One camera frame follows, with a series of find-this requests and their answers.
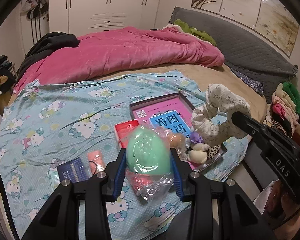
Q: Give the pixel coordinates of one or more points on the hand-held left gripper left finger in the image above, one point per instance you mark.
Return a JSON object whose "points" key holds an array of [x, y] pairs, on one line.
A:
{"points": [[118, 171]]}

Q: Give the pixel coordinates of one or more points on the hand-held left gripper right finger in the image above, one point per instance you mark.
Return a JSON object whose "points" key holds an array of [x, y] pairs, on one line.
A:
{"points": [[177, 177]]}

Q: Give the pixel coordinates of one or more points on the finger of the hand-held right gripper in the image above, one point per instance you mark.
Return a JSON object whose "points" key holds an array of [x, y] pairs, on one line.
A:
{"points": [[245, 123]]}

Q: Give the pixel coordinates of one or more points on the clear plastic bag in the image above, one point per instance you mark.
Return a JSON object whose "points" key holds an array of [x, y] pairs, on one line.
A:
{"points": [[152, 192]]}

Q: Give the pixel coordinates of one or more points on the white floral scrunchie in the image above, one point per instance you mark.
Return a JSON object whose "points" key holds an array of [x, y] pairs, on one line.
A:
{"points": [[215, 127]]}

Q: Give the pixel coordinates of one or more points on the green egg sponge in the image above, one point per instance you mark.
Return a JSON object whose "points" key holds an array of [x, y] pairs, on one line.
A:
{"points": [[147, 150]]}

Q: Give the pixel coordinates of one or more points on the tan egg sponge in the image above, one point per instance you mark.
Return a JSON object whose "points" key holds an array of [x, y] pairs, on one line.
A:
{"points": [[177, 140]]}

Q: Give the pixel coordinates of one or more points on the pink picture book box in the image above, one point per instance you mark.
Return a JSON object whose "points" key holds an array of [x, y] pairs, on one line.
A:
{"points": [[162, 96]]}

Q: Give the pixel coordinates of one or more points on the person's right hand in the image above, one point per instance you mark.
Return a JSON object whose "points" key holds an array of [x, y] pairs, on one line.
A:
{"points": [[282, 197]]}

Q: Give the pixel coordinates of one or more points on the small pink packet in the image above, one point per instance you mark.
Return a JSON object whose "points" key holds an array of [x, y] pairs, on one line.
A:
{"points": [[96, 157]]}

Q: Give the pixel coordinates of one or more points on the cream plush toy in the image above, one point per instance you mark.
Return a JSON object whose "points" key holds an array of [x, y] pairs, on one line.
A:
{"points": [[197, 155]]}

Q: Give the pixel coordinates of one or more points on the leopard print item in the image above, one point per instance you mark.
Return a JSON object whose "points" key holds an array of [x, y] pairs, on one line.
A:
{"points": [[213, 151]]}

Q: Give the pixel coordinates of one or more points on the red white box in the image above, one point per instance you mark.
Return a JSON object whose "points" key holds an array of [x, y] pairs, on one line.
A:
{"points": [[126, 130]]}

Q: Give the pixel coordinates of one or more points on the dark patterned cloth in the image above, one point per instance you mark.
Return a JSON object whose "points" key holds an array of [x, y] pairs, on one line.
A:
{"points": [[247, 81]]}

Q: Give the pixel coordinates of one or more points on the purple fabric piece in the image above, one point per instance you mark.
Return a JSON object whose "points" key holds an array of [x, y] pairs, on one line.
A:
{"points": [[196, 137]]}

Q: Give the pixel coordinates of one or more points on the white plastic bag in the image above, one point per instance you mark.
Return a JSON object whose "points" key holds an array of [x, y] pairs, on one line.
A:
{"points": [[262, 202]]}

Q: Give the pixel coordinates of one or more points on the dark blue card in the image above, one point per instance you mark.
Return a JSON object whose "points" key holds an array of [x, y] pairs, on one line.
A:
{"points": [[72, 171]]}

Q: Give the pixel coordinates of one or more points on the folded colourful clothes pile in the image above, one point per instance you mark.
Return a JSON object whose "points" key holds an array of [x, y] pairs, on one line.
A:
{"points": [[287, 105]]}

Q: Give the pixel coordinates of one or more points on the tan bed sheet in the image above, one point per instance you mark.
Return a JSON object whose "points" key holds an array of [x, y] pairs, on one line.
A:
{"points": [[215, 77]]}

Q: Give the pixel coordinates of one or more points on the pink book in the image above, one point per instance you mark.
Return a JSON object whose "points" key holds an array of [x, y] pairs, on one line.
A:
{"points": [[165, 110]]}

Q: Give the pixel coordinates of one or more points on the cartoon cat printed blanket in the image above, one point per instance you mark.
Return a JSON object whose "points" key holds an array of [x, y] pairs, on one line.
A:
{"points": [[52, 130]]}

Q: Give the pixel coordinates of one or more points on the grey quilted headboard cover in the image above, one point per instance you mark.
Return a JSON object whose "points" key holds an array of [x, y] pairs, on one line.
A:
{"points": [[240, 42]]}

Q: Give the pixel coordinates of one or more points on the green cloth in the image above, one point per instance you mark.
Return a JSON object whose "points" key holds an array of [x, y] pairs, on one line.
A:
{"points": [[200, 35]]}

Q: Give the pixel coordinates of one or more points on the pink quilt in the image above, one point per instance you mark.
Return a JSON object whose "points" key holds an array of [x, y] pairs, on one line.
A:
{"points": [[127, 52]]}

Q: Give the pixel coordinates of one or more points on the black clothing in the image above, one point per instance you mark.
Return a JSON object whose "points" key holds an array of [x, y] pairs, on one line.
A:
{"points": [[55, 41]]}

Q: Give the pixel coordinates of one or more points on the pile of dark clothes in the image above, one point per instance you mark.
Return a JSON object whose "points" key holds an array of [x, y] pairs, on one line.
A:
{"points": [[0, 77]]}

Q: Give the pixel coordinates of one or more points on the white wardrobe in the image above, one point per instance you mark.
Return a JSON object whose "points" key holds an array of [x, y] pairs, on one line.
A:
{"points": [[102, 5]]}

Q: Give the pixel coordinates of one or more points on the hanging dark bags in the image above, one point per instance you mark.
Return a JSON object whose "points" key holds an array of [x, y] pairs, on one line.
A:
{"points": [[36, 11]]}

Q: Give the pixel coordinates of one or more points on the landscape wall painting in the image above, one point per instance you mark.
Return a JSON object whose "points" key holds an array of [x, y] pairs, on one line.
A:
{"points": [[240, 5]]}

